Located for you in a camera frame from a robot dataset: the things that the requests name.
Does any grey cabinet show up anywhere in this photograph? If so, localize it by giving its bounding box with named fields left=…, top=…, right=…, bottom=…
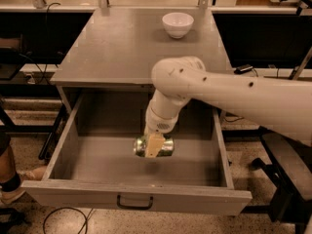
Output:
left=52, top=7, right=232, bottom=111

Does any black office chair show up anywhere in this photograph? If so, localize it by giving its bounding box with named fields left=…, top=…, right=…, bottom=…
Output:
left=244, top=131, right=312, bottom=234

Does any green soda can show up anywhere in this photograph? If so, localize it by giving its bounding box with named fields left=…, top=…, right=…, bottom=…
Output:
left=133, top=134, right=175, bottom=158

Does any open grey top drawer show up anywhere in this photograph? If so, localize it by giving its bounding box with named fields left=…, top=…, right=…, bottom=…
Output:
left=23, top=92, right=252, bottom=215

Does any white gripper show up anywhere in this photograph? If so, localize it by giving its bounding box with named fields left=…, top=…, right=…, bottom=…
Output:
left=144, top=106, right=178, bottom=158

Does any black hanging cable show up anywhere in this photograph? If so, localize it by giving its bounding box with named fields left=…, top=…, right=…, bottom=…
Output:
left=19, top=2, right=66, bottom=85

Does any black drawer handle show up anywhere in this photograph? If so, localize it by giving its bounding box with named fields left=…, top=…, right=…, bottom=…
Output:
left=116, top=195, right=154, bottom=211

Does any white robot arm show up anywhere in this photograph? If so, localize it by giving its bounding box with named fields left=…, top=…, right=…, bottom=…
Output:
left=144, top=57, right=312, bottom=158

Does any black power adapter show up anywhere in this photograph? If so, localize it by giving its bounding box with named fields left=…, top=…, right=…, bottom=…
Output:
left=234, top=64, right=253, bottom=75

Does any black floor cable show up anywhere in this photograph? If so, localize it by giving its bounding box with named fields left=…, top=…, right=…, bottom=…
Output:
left=42, top=207, right=96, bottom=234

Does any person's leg with shoe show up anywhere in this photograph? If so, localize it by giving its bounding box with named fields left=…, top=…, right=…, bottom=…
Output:
left=0, top=132, right=47, bottom=205

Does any white ceramic bowl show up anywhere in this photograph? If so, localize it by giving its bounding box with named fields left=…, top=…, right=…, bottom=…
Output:
left=162, top=13, right=194, bottom=39

